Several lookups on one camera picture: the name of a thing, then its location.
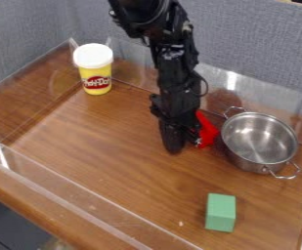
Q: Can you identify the yellow Play-Doh container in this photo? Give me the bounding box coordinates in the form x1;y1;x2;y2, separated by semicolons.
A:
74;43;114;95

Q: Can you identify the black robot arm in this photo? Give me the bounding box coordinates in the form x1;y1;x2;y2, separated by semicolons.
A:
107;0;209;154

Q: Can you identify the red rectangular block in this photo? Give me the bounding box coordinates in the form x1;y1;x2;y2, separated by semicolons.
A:
197;110;219;148

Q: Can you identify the black cable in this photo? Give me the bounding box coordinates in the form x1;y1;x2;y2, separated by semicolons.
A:
191;71;211;99

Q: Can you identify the small stainless steel pot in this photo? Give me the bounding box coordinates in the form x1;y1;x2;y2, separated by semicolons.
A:
219;106;301;180

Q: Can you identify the green foam block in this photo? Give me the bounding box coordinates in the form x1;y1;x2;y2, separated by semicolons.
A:
206;193;237;232

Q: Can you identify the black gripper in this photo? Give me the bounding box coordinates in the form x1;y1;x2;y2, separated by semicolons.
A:
150;55;203;154

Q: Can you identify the clear acrylic table barrier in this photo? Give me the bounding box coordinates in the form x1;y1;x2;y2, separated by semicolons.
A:
0;40;302;250

